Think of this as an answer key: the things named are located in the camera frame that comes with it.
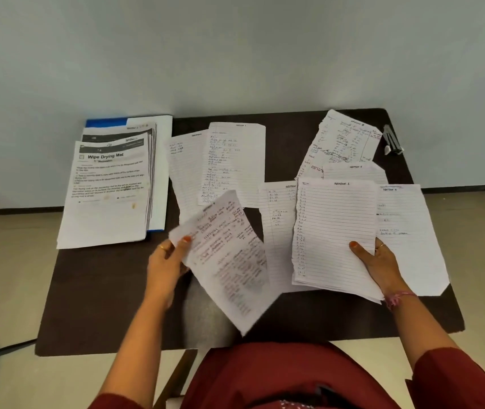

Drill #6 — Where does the person's left hand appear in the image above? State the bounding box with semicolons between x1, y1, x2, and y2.
146;236;193;308

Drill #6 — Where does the person's right hand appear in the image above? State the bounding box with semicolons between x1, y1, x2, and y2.
349;238;412;300

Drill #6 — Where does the stack of lined paper sheets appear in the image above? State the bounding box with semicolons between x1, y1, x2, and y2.
291;178;385;304

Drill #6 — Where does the densely handwritten lined sheet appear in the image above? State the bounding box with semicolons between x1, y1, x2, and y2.
168;190;282;337

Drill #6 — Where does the person's right forearm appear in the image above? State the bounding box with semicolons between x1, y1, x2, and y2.
385;289;460;371

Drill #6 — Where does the person's left forearm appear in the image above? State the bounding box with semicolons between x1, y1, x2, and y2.
98;291;175;409

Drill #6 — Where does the lined sheet with cut corner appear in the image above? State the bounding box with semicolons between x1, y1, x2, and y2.
375;184;451;297

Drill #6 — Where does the narrow lined handwritten sheet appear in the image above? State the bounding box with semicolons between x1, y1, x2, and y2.
165;130;209;226

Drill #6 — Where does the mostly blank lined sheet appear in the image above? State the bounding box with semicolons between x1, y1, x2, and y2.
322;161;389;186

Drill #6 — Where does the lined sheet with short notes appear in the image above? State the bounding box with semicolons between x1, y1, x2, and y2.
258;180;317;294

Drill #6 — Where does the blue folder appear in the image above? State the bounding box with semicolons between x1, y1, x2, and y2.
85;115;173;232

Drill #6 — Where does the stack of printed sheets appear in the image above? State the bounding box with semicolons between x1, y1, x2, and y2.
56;123;158;250

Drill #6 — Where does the lined sheet with handwritten column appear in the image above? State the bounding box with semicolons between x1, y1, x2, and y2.
197;122;267;208

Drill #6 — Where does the handwritten sheet with ruled columns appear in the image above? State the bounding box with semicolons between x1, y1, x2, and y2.
295;109;383;180

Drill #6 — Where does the brown table leg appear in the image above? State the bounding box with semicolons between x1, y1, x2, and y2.
153;349;199;409

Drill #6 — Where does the person's dark red clothing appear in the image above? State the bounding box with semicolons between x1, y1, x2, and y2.
88;341;485;409

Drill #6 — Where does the red thread bracelet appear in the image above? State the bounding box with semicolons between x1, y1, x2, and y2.
384;291;419;311

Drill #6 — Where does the black cable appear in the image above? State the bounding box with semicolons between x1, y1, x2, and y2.
0;338;38;363

